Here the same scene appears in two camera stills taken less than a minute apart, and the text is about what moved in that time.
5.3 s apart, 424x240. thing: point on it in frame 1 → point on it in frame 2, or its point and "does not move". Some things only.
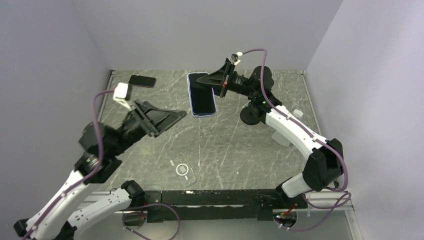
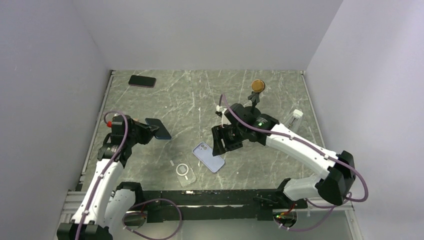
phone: x=202 y=97 → x=205 y=154
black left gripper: x=155 y=120 → x=148 y=131
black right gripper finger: x=219 y=78 → x=218 y=147
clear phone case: x=183 y=170 does not move
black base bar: x=217 y=205 does not move
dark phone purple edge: x=142 y=81 does not move
